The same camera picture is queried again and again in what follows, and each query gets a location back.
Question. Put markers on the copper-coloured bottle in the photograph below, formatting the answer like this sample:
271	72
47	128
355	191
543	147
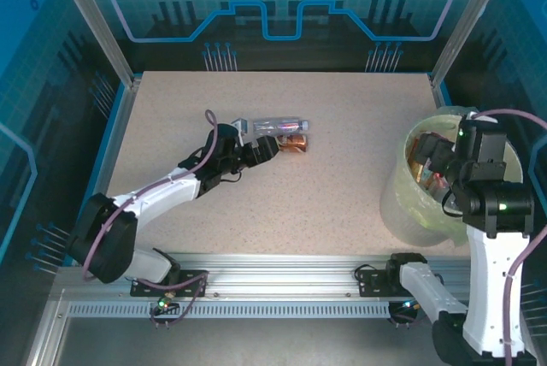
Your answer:
295	143

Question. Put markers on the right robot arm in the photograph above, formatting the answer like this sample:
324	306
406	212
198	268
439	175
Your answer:
487	276

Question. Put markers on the pale yellow lined bin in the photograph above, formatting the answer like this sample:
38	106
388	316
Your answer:
406	212

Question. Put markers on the clear silvery dark-capped bottle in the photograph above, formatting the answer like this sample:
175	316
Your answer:
273	125

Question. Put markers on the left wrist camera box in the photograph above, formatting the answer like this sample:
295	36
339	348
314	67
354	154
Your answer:
240	125

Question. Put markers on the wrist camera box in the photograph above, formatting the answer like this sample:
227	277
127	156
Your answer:
240	125
469	116

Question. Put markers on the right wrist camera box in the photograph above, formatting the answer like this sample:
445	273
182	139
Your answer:
469	116

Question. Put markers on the aluminium table side rail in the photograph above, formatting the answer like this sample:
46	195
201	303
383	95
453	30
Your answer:
440	92
115	143

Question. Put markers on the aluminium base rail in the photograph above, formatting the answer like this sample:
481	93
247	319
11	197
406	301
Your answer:
278	272

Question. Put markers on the aluminium frame post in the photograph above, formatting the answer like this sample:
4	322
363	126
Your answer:
94	19
470	19

